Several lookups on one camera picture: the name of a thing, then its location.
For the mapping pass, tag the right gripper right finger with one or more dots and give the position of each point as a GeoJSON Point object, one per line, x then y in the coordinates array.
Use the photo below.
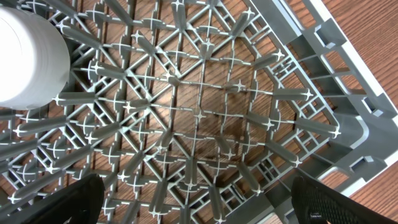
{"type": "Point", "coordinates": [314, 202]}

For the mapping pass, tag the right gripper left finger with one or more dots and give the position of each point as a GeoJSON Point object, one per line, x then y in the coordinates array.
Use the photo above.
{"type": "Point", "coordinates": [62, 202]}

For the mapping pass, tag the small grey bowl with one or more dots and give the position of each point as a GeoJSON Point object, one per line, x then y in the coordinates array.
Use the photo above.
{"type": "Point", "coordinates": [35, 61]}

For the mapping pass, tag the grey dishwasher rack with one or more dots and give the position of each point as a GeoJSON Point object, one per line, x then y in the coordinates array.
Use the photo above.
{"type": "Point", "coordinates": [194, 112]}

